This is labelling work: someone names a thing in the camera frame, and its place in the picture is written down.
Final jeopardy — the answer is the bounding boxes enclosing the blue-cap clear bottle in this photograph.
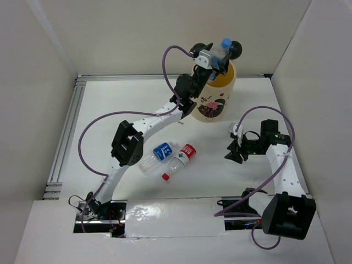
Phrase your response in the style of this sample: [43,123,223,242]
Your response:
[211,38,232,76]

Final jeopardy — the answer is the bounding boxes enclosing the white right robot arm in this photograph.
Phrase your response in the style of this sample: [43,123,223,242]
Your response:
[225,119,316,240]

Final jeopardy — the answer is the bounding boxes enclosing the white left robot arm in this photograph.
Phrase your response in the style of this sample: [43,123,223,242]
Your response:
[84,39,242,219]

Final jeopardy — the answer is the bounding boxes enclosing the cream cat-print bin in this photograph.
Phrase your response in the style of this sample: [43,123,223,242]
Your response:
[190,41,243,123]

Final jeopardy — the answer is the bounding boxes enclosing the red-label red-cap bottle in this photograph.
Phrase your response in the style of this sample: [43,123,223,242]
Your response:
[161,144,196,181]

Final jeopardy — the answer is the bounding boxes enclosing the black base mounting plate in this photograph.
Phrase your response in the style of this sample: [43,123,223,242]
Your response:
[74,197,260,239]

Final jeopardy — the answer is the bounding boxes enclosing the blue-label clear bottle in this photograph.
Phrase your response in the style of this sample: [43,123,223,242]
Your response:
[138,141,178,174]

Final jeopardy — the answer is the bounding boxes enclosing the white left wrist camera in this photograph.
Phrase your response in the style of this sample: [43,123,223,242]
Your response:
[194,49,212,70]

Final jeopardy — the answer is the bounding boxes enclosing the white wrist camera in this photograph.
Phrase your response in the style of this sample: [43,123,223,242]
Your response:
[194,49,212,70]
[229,123,244,146]

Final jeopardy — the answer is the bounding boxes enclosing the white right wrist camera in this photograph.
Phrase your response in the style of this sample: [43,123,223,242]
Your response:
[229,123,244,146]

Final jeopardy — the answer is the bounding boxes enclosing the aluminium rail frame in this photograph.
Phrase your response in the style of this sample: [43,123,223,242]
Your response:
[49,76,278,200]

